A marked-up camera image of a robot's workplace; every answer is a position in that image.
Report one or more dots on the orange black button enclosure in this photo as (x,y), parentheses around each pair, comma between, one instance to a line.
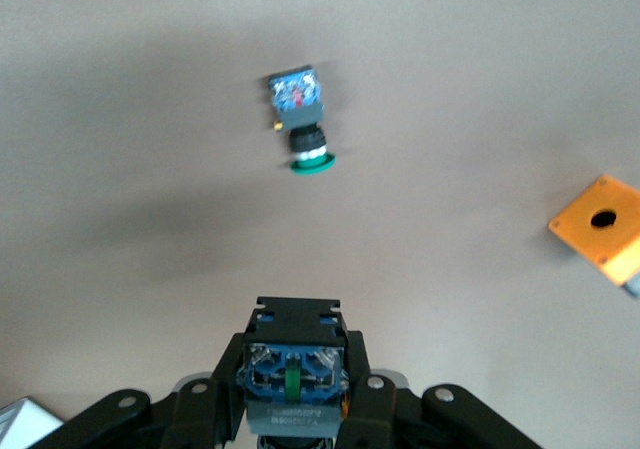
(585,239)

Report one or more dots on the green push button switch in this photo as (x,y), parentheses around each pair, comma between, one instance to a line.
(300,111)

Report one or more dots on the brown table cover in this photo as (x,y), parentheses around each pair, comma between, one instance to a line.
(150,119)

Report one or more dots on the white drawer cabinet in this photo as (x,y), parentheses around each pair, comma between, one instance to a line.
(20,424)

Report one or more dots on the red push button switch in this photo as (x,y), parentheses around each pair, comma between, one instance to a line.
(292,329)

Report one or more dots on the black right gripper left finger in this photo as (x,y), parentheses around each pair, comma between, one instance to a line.
(200,419)

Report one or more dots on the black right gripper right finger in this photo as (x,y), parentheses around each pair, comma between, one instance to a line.
(380,414)

